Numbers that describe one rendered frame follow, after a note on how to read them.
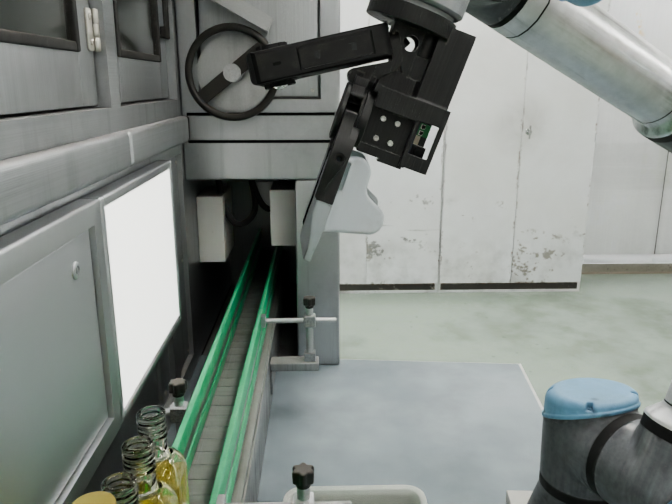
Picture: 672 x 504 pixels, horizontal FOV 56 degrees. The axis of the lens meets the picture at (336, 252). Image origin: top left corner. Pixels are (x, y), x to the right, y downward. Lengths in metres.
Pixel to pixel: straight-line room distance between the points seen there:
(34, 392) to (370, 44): 0.49
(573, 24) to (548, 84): 3.82
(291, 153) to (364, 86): 1.04
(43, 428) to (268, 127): 0.96
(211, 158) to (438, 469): 0.86
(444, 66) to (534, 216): 4.13
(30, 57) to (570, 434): 0.81
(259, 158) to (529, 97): 3.16
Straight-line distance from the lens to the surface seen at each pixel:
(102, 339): 0.92
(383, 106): 0.49
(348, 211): 0.50
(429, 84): 0.51
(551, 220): 4.67
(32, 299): 0.73
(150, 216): 1.15
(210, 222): 1.70
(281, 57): 0.51
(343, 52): 0.50
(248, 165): 1.54
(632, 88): 0.79
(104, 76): 1.07
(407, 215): 4.41
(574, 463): 0.89
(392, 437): 1.38
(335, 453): 1.32
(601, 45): 0.75
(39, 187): 0.75
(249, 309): 1.71
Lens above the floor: 1.47
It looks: 15 degrees down
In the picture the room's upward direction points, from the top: straight up
